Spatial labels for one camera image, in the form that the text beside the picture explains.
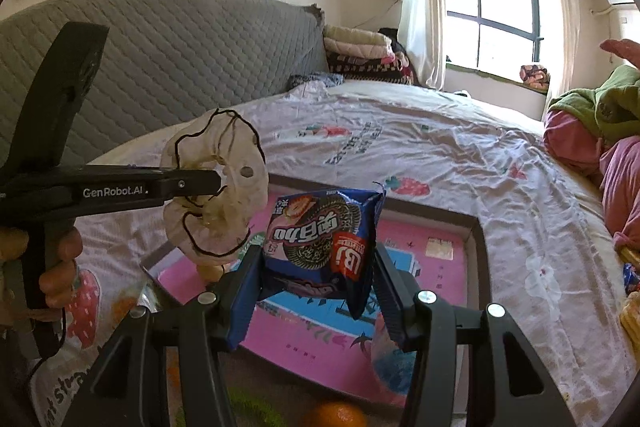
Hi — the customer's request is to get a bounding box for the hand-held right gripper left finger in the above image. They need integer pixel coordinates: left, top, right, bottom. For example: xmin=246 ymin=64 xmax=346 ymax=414
xmin=60 ymin=248 xmax=266 ymax=427

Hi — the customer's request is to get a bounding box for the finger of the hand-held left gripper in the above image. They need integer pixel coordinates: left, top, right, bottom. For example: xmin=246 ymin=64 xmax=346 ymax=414
xmin=160 ymin=168 xmax=223 ymax=204

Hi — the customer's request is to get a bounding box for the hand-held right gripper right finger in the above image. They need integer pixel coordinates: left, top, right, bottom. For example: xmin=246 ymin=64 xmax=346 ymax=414
xmin=372 ymin=243 xmax=576 ymax=427

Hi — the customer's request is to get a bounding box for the white black-edged scrunchie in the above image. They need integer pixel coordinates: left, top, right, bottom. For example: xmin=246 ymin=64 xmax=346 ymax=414
xmin=161 ymin=108 xmax=270 ymax=268

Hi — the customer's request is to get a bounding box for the pink blue candy packet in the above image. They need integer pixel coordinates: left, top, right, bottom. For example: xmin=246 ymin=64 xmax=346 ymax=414
xmin=370 ymin=312 xmax=417 ymax=400

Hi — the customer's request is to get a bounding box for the blue cookie packet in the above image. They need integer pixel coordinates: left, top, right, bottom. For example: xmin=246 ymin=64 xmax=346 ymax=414
xmin=262 ymin=187 xmax=387 ymax=320

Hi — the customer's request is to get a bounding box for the grey cardboard box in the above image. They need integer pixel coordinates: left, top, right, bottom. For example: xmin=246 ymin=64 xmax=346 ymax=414
xmin=140 ymin=174 xmax=488 ymax=413

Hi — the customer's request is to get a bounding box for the green fuzzy ring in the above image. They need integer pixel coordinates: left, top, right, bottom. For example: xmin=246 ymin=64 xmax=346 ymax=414
xmin=175 ymin=384 xmax=288 ymax=427

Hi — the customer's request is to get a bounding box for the person's left hand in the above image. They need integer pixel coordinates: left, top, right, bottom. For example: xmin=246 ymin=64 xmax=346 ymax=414
xmin=0 ymin=227 xmax=84 ymax=310

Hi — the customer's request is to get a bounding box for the grey quilted headboard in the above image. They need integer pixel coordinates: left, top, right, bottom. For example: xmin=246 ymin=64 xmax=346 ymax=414
xmin=0 ymin=0 xmax=331 ymax=188

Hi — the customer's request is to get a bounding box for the dark blue patterned cloth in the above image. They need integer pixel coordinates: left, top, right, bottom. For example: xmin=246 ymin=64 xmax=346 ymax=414
xmin=289 ymin=72 xmax=345 ymax=92

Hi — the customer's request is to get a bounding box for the stack of folded blankets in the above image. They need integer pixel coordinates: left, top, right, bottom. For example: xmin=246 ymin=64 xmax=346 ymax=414
xmin=322 ymin=24 xmax=416 ymax=85

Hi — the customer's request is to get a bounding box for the pink blanket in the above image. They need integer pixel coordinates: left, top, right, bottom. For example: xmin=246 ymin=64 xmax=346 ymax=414
xmin=544 ymin=109 xmax=640 ymax=253

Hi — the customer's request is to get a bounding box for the yellow snack packet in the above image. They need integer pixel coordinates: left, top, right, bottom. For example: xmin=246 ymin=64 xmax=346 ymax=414
xmin=619 ymin=289 xmax=640 ymax=343

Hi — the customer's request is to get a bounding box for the blue snack wrapper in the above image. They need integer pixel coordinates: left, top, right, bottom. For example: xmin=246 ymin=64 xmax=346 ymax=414
xmin=622 ymin=262 xmax=640 ymax=293

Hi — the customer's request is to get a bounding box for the floral cloth bundle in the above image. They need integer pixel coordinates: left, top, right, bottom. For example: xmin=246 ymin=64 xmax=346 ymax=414
xmin=520 ymin=64 xmax=551 ymax=90

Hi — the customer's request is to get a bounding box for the green blanket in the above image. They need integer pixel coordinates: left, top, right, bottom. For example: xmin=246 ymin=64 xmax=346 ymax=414
xmin=547 ymin=64 xmax=640 ymax=148

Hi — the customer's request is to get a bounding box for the white curtain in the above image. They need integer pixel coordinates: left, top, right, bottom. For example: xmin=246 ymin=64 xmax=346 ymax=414
xmin=542 ymin=0 xmax=583 ymax=108
xmin=387 ymin=0 xmax=448 ymax=90

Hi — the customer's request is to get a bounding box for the pink fuzzy pillow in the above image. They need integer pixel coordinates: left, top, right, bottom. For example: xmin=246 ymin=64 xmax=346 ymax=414
xmin=600 ymin=38 xmax=640 ymax=70

